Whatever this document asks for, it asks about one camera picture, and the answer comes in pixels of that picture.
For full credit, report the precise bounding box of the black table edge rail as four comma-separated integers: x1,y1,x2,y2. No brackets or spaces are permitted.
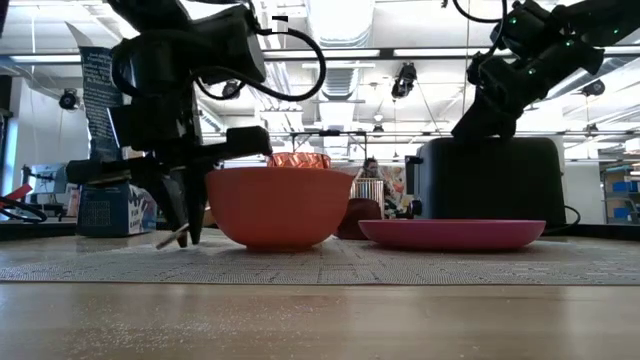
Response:
0,219,640,242

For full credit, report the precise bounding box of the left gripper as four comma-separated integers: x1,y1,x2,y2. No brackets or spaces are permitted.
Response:
64,92,274,249

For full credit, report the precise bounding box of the shelf with blue bins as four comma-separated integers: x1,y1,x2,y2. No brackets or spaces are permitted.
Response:
601,164,640,225

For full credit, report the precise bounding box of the colourful printed poster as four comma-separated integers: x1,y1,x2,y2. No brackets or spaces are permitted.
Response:
382,164,407,219

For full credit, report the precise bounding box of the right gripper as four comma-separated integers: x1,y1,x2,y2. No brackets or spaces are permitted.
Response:
452,42,606,141

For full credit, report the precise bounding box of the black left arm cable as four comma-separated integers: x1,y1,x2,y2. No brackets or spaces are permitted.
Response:
112,27,327,104

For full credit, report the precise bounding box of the blue frosted flakes cereal box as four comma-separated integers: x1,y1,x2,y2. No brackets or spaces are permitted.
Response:
64,22,159,238

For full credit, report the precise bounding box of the black toaster power cable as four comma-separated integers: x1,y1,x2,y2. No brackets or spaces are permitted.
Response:
543,204,582,236

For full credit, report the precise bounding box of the orange bowl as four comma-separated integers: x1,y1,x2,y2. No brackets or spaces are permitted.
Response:
205,167,356,253

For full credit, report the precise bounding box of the pink plate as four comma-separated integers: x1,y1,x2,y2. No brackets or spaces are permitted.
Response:
357,218,546,253

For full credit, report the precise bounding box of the black desk frame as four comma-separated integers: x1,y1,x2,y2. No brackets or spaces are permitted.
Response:
289,129,369,171

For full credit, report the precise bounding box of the black toaster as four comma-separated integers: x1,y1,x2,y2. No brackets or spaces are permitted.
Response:
404,135,569,232

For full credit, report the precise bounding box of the grey woven placemat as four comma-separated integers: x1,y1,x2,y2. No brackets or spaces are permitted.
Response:
0,228,640,287

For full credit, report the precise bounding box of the small desk monitor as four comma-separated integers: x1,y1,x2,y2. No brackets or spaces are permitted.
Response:
29,163,69,202

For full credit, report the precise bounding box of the dark red round object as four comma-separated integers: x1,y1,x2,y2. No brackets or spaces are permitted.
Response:
335,197,385,241

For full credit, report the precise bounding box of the glass jar with stick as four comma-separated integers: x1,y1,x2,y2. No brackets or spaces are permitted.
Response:
349,177,386,221

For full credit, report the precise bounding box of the black ceiling camera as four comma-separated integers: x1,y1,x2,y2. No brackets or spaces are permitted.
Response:
222,78,246,101
390,61,419,100
58,88,81,111
581,78,606,98

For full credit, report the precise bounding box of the person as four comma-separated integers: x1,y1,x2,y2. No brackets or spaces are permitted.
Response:
359,157,382,180

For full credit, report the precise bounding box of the black overhead bar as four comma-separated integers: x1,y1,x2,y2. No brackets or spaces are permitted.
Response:
0,46,640,64

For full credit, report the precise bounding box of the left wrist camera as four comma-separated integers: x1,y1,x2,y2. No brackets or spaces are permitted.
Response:
194,3,269,86

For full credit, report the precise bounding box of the wooden utensil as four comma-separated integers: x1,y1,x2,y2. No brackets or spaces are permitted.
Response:
154,222,191,251

